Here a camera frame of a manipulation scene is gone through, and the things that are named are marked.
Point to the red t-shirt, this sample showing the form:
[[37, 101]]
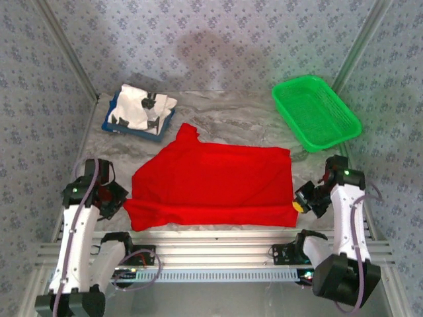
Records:
[[211, 178]]

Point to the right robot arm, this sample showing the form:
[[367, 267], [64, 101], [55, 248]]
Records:
[[347, 224]]

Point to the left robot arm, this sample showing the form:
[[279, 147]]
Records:
[[76, 237]]

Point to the small controller board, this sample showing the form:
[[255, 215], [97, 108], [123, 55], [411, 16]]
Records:
[[306, 274], [125, 272]]

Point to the blue plastic tray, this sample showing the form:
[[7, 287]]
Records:
[[107, 126]]

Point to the green plastic basket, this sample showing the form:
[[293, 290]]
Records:
[[314, 112]]

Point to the white t-shirt with black print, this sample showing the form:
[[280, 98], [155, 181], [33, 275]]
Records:
[[132, 105]]

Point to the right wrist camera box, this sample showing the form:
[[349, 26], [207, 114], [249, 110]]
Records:
[[335, 162]]

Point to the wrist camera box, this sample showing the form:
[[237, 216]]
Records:
[[100, 170], [335, 162]]

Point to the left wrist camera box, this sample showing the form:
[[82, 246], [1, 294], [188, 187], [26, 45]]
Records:
[[100, 170]]

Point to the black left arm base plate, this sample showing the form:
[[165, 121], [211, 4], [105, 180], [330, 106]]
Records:
[[135, 261]]

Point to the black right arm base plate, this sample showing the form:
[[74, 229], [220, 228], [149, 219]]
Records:
[[281, 259]]

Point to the aluminium rail frame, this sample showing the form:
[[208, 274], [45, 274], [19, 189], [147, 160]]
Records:
[[215, 251]]

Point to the aluminium corner post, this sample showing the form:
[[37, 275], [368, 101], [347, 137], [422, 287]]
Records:
[[70, 49], [363, 43]]

